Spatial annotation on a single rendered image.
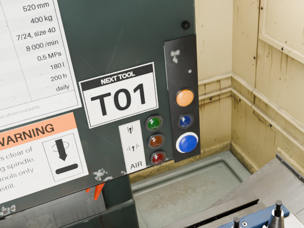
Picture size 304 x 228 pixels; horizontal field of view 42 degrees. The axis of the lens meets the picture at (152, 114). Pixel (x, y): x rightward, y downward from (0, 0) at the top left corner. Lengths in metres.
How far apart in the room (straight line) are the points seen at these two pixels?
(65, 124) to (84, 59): 0.09
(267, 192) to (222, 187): 0.37
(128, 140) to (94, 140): 0.05
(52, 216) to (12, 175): 0.97
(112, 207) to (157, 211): 0.40
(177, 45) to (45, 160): 0.23
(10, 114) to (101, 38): 0.14
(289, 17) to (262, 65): 0.29
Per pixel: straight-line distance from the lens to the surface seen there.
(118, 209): 1.60
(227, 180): 2.08
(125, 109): 0.52
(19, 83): 0.48
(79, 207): 1.51
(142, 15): 0.48
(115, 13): 0.47
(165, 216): 1.92
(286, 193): 1.71
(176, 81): 0.53
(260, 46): 1.69
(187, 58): 0.52
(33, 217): 1.49
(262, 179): 1.77
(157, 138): 0.56
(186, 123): 0.57
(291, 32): 1.51
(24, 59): 0.46
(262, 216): 1.07
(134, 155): 0.57
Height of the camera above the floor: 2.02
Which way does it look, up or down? 34 degrees down
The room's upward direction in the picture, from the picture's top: 7 degrees counter-clockwise
